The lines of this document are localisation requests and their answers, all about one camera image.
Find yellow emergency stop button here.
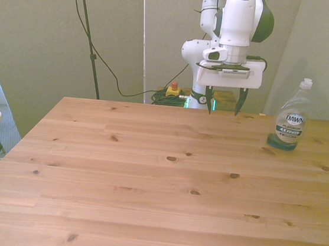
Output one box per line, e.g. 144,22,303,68
165,81,185,100

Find clear Dawn dish soap bottle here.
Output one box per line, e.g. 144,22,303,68
266,74,315,154

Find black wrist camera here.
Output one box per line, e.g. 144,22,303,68
195,58,252,79

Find white vertical wall strip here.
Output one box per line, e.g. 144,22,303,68
129,0,159,104

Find black hanging cable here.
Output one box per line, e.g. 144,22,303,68
54,0,197,104

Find black camera stand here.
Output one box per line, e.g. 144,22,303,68
51,0,112,100

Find coiled dark cable bundle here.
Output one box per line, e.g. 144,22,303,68
149,88,191,109

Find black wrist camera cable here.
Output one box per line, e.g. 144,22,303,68
245,55,269,73

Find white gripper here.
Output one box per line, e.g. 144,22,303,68
191,54,265,120

